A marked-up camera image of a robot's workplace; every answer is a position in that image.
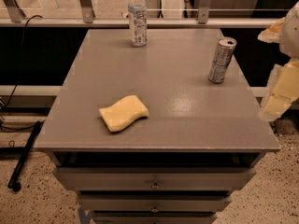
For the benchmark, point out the yellow sponge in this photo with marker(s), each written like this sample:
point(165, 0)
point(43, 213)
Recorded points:
point(123, 113)

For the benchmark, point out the middle grey drawer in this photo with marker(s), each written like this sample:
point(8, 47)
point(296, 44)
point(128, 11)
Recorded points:
point(154, 202)

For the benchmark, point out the clear plastic water bottle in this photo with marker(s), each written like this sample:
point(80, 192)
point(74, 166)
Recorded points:
point(137, 14)

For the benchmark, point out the grey drawer cabinet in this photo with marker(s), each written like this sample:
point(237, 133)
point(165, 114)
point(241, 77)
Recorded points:
point(192, 122)

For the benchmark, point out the metal railing frame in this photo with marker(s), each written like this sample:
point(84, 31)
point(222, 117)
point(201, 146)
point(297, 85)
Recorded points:
point(88, 20)

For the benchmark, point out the black rod on floor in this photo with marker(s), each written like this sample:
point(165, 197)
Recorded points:
point(13, 183)

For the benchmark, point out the top grey drawer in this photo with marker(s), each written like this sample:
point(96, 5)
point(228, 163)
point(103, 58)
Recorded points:
point(153, 179)

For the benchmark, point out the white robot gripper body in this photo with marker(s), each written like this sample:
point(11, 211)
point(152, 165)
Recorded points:
point(291, 34)

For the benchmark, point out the bottom grey drawer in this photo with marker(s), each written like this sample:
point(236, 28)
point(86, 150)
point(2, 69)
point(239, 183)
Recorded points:
point(152, 218)

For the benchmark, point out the silver redbull can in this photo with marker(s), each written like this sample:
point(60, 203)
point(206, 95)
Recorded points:
point(223, 55)

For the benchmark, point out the grey drawer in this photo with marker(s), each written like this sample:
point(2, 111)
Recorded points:
point(152, 218)
point(154, 202)
point(153, 179)

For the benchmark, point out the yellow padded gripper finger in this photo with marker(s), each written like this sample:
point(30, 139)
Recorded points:
point(282, 91)
point(272, 33)

